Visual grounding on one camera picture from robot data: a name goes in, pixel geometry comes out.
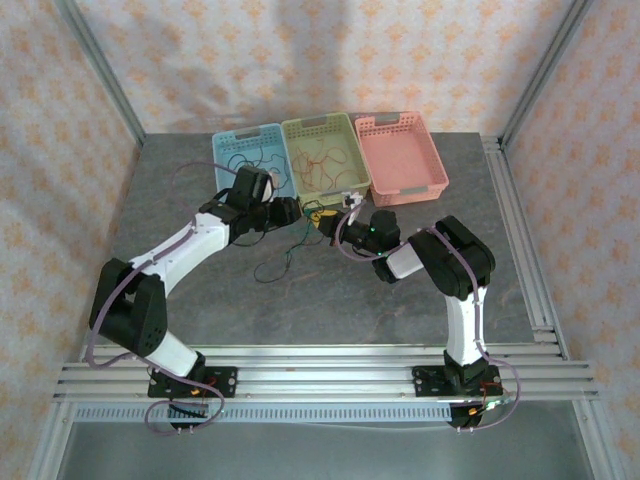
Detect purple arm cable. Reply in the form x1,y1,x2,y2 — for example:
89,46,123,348
83,162,240,436
334,207,521,434

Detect blue perforated plastic basket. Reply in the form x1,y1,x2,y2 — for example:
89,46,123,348
212,123,299,201

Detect green perforated plastic basket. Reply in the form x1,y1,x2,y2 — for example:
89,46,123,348
281,112,373,211

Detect aluminium frame leg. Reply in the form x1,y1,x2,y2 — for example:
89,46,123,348
29,399,76,480
572,399,629,480

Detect black clamp block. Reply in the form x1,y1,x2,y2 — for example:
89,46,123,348
446,403,484,435

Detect thin green cable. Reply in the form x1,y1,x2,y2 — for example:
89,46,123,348
284,207,324,261

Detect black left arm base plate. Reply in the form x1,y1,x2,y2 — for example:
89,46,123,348
148,367,238,400

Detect pink perforated plastic basket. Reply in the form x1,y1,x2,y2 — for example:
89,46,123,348
353,110,450,209

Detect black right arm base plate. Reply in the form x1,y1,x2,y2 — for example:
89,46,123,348
412,365,503,399

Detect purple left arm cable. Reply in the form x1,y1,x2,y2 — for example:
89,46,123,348
83,162,240,436

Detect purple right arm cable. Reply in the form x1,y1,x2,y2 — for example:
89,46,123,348
334,207,521,434

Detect thin red cable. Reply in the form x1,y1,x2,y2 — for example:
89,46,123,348
312,142,361,189

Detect aluminium mounting rails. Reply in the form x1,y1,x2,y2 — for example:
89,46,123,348
52,342,601,404

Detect aluminium side rails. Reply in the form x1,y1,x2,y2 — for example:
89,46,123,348
480,133,571,361

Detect aluminium frame post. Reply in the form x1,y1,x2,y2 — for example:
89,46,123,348
57,0,147,147
498,0,596,147

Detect grey slotted cable duct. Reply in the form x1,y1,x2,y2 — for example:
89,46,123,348
69,402,454,424

